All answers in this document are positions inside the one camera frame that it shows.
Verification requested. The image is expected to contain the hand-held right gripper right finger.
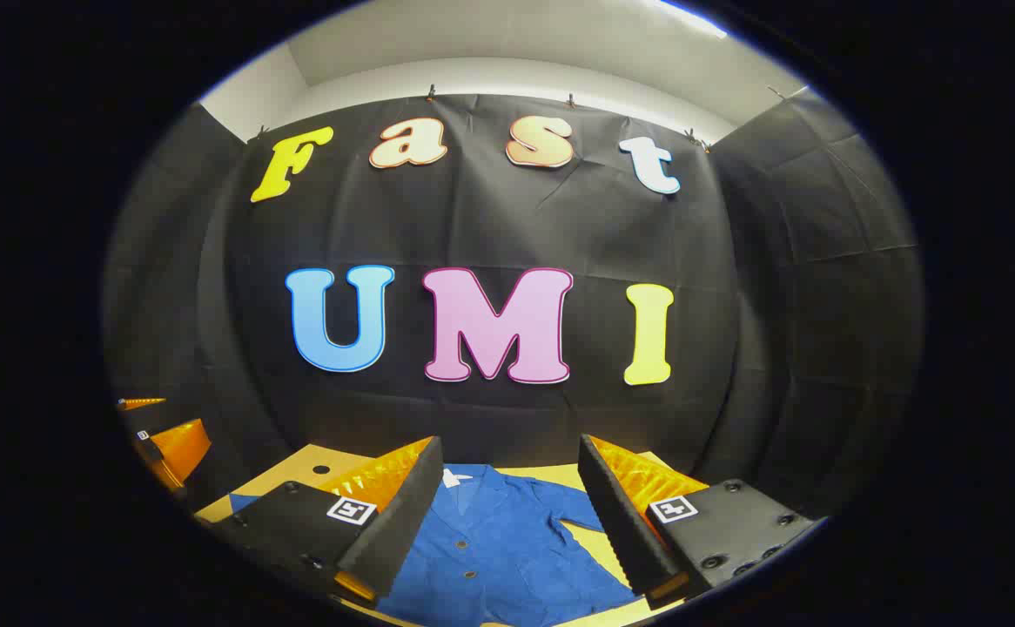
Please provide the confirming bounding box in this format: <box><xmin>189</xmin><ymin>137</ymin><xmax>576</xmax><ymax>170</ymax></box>
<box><xmin>577</xmin><ymin>434</ymin><xmax>823</xmax><ymax>612</ymax></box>

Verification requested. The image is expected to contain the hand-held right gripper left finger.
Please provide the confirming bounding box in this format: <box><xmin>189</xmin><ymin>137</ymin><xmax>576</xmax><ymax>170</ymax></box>
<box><xmin>210</xmin><ymin>435</ymin><xmax>446</xmax><ymax>607</ymax></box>

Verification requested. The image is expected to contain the blue button shirt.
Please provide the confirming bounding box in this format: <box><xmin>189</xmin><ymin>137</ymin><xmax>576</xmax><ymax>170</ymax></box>
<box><xmin>229</xmin><ymin>463</ymin><xmax>645</xmax><ymax>626</ymax></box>

